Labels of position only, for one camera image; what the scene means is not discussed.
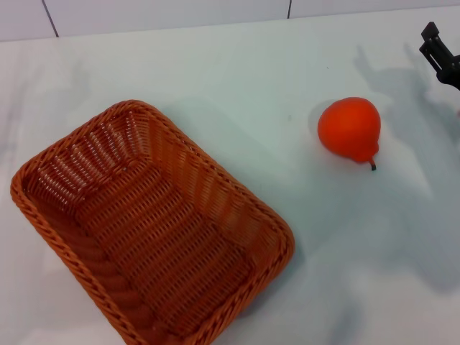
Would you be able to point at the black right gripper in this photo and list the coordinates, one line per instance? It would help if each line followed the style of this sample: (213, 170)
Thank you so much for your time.
(451, 73)

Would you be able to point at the orange-red plastic pear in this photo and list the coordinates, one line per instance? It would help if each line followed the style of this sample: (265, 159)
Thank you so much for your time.
(348, 129)

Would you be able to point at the orange woven plastic basket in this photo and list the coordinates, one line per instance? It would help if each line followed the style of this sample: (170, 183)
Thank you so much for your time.
(151, 230)

